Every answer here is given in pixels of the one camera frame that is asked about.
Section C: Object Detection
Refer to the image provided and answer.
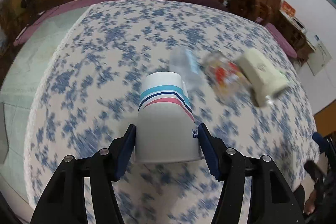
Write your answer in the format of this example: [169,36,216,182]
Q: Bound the striped white paper cup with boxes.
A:
[134,72,203,164]

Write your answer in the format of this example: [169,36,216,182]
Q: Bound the small green paper cup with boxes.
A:
[278,71,287,80]

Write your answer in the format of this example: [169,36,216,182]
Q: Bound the cream steel thermos cup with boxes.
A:
[237,48,289,107]

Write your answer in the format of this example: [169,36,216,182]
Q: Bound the glass cup red prints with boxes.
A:
[202,51,250,102]

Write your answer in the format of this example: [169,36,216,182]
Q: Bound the clear plastic cup blue label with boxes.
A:
[169,47,203,90]

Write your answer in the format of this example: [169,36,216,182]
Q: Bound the person's right hand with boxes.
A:
[304,190,317,215]

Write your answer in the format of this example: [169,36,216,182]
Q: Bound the purple armchair cushion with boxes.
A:
[265,23,297,59]

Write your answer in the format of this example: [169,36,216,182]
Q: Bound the blue floral tablecloth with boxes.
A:
[24,0,319,223]

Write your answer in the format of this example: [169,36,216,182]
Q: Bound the wooden side table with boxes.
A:
[273,11,314,64]

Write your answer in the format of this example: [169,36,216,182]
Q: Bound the red gift box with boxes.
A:
[280,0,295,17]

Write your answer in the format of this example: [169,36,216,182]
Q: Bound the white wall cabinet box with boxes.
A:
[306,34,332,76]

